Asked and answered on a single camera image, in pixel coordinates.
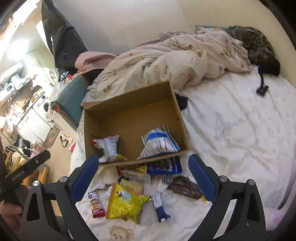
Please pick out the pink patterned pillow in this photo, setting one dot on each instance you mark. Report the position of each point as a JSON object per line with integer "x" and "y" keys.
{"x": 274, "y": 216}

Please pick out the wooden stool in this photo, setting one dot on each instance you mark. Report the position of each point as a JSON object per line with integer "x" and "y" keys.
{"x": 37, "y": 173}

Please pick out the camouflage jacket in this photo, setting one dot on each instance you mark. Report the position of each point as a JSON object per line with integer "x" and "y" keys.
{"x": 260, "y": 52}

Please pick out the dark blue snack bag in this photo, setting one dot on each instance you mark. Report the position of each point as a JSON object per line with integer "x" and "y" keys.
{"x": 169, "y": 166}

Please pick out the white blue snack bag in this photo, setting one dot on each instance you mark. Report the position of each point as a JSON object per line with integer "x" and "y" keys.
{"x": 158, "y": 142}

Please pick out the small blue white snack stick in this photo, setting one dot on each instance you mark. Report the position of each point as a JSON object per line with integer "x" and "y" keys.
{"x": 159, "y": 207}

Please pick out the red white shopping bag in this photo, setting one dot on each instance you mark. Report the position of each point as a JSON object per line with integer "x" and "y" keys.
{"x": 67, "y": 141}

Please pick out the brown cardboard box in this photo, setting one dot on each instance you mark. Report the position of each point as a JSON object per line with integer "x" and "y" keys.
{"x": 131, "y": 116}

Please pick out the brown chocolate snack pack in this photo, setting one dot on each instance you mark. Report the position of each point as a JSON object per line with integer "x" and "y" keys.
{"x": 184, "y": 186}

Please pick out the checkered bear print duvet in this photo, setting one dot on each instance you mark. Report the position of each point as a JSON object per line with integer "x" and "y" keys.
{"x": 181, "y": 58}

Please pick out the silver red chip bag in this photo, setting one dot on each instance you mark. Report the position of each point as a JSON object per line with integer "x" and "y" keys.
{"x": 108, "y": 145}

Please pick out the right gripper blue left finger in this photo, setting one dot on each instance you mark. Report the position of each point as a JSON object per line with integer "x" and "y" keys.
{"x": 81, "y": 178}

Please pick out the small red white snack pack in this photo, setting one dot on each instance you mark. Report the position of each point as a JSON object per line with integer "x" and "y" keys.
{"x": 95, "y": 203}

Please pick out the yellow crisp snack bag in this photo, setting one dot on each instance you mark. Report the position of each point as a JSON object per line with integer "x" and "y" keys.
{"x": 125, "y": 205}

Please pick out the white washing machine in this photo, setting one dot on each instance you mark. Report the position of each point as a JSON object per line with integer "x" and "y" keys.
{"x": 41, "y": 105}

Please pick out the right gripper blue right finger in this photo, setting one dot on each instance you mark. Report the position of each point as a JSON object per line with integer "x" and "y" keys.
{"x": 205, "y": 177}

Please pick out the person's left hand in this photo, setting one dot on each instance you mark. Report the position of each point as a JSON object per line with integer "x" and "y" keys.
{"x": 10, "y": 212}

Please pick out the pink cloth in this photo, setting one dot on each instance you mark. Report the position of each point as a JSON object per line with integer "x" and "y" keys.
{"x": 89, "y": 60}

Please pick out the tan peanut snack bag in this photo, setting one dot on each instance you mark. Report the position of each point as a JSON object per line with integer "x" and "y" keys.
{"x": 131, "y": 187}

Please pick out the white kitchen cabinet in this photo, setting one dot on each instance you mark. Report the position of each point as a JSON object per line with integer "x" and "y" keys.
{"x": 33, "y": 128}

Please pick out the red white snack bar wrapper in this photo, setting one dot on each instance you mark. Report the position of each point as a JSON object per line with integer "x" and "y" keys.
{"x": 134, "y": 176}

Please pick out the black garment beside box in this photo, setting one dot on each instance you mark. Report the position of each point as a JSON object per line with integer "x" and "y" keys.
{"x": 182, "y": 101}

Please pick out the white bear print bedsheet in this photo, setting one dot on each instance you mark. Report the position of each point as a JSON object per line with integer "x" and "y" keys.
{"x": 239, "y": 134}

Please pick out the black plastic bag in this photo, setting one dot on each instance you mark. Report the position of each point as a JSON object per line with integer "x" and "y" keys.
{"x": 62, "y": 39}

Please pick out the white black snack wrapper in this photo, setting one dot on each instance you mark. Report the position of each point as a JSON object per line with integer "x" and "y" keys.
{"x": 162, "y": 182}

